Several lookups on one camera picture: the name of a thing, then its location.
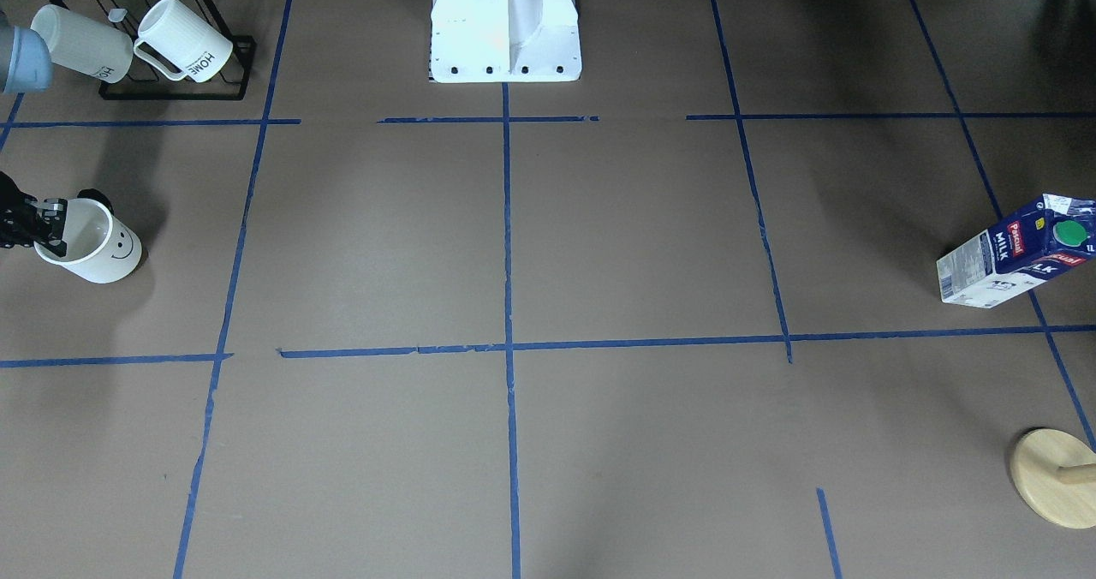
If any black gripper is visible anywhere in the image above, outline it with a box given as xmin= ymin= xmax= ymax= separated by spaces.
xmin=1 ymin=172 xmax=69 ymax=258

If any white smiley face mug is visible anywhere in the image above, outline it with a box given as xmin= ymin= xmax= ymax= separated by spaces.
xmin=33 ymin=197 xmax=144 ymax=284

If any blue milk carton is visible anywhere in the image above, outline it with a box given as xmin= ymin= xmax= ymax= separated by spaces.
xmin=936 ymin=194 xmax=1095 ymax=309

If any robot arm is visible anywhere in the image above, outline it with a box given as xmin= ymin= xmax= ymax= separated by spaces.
xmin=1 ymin=15 xmax=68 ymax=258

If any white ribbed HOME mug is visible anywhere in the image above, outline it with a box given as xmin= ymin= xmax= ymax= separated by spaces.
xmin=133 ymin=0 xmax=235 ymax=83

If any wooden mug tree stand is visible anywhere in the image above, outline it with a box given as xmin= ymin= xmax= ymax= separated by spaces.
xmin=1009 ymin=428 xmax=1095 ymax=529

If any black wire mug rack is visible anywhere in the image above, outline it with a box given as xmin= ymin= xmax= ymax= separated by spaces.
xmin=45 ymin=0 xmax=258 ymax=100

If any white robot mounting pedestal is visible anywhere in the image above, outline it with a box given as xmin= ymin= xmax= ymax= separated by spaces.
xmin=429 ymin=0 xmax=583 ymax=84

